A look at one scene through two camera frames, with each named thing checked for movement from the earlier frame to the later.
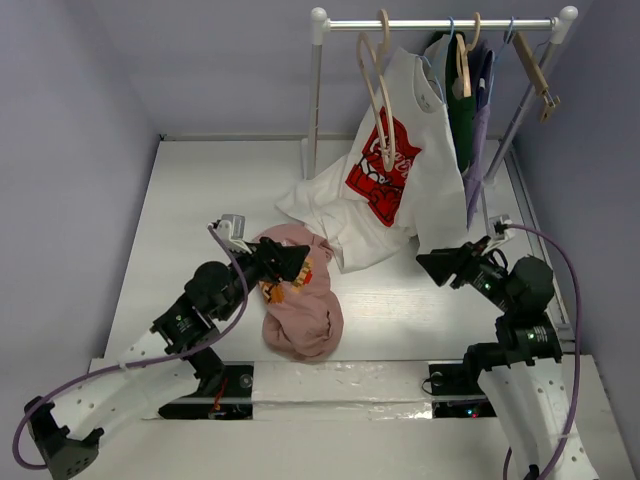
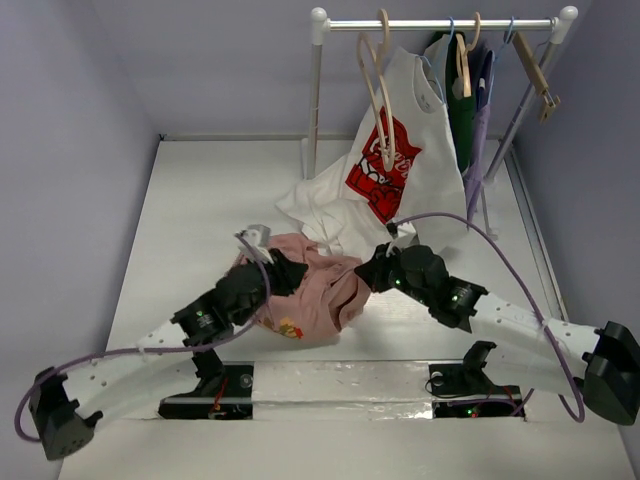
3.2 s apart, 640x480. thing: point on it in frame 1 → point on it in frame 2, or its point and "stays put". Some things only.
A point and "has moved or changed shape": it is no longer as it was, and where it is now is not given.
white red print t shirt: [403, 179] stays put
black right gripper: [463, 265] → [376, 267]
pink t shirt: [303, 316] has moved or changed shape
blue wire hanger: [451, 20] stays put
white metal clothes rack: [560, 24] stays put
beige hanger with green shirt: [462, 51] stays put
